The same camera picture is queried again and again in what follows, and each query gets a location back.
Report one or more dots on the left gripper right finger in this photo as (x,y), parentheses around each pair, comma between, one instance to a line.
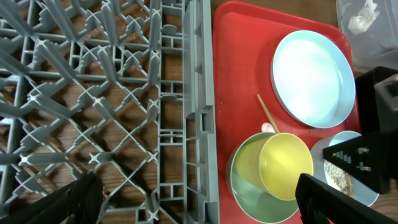
(320,203)

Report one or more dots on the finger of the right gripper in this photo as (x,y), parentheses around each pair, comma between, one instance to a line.
(370,158)

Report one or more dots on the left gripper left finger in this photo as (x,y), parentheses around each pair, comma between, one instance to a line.
(78,202)

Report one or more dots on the white napkin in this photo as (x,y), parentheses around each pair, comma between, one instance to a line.
(365,18)

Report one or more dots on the grey dishwasher rack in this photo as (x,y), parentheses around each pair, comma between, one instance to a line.
(123,89)

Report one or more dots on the food scraps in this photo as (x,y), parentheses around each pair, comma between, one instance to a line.
(339,179)

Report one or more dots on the black plastic tray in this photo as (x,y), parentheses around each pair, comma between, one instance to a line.
(374,115)

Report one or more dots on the green saucer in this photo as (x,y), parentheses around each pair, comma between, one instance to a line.
(257,204)

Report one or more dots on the yellow cup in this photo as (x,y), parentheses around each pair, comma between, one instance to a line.
(274,164)

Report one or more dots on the white plastic fork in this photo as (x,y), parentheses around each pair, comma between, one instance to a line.
(267,128)

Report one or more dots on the wooden chopstick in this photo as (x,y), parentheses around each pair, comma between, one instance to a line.
(268,114)

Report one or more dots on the light blue plate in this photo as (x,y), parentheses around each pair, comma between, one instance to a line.
(312,79)

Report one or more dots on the clear plastic bin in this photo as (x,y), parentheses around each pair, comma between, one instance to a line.
(378,45)

